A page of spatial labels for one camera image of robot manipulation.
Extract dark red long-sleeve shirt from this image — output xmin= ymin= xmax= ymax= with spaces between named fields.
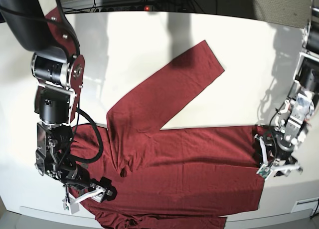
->
xmin=82 ymin=41 xmax=265 ymax=229

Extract power strip with red light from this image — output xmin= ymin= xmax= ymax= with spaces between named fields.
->
xmin=93 ymin=5 xmax=153 ymax=12

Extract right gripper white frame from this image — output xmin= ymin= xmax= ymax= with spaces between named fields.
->
xmin=63 ymin=177 xmax=117 ymax=214

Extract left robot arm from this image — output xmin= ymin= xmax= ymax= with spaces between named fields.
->
xmin=255 ymin=0 xmax=319 ymax=180

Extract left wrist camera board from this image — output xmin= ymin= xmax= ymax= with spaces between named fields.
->
xmin=256 ymin=168 xmax=272 ymax=180

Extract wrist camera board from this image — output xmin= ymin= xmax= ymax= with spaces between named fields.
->
xmin=62 ymin=200 xmax=71 ymax=212
xmin=256 ymin=168 xmax=272 ymax=180

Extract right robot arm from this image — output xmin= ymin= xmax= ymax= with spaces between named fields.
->
xmin=0 ymin=0 xmax=117 ymax=214

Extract white label plate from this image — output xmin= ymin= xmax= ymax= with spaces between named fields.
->
xmin=291 ymin=197 xmax=319 ymax=214

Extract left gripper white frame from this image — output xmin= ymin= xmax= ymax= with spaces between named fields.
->
xmin=254 ymin=135 xmax=303 ymax=181

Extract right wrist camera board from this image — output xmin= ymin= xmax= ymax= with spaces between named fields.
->
xmin=62 ymin=200 xmax=71 ymax=212

